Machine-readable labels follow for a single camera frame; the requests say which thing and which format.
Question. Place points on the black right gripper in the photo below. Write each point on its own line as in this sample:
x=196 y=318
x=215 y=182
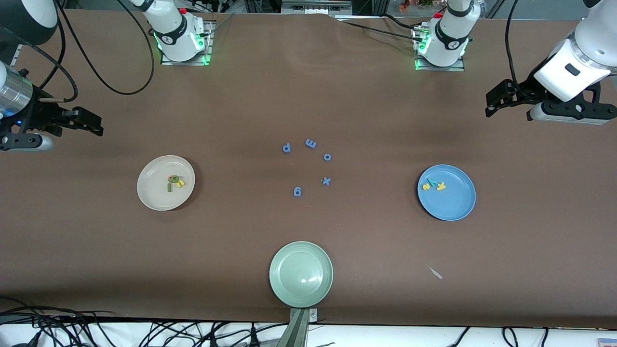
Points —
x=34 y=117

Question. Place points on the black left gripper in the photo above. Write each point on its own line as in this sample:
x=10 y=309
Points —
x=525 y=90

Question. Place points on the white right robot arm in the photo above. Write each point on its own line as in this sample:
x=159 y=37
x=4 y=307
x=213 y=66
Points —
x=173 y=29

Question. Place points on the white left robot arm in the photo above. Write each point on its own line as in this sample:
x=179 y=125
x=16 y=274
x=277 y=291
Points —
x=450 y=33

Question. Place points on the beige round plate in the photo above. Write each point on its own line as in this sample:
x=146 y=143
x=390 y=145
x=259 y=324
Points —
x=156 y=193

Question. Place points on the blue round plate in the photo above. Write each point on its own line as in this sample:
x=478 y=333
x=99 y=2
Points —
x=453 y=202

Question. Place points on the orange background object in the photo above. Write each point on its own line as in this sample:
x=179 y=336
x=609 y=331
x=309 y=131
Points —
x=405 y=6

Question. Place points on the small grey paper scrap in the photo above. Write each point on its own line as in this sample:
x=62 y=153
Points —
x=435 y=273

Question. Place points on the brown table cover sheet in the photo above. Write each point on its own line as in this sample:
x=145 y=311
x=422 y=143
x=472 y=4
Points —
x=308 y=96

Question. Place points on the blue foam letter m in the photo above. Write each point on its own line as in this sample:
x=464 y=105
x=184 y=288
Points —
x=311 y=143

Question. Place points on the blue foam letter p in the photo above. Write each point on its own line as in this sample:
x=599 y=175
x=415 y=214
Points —
x=286 y=147

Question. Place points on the green round plate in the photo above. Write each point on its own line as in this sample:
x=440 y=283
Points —
x=301 y=274

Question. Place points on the metal frame rail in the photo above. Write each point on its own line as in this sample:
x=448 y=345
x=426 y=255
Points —
x=315 y=7

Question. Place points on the aluminium camera mount post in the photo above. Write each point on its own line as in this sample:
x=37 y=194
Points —
x=299 y=332

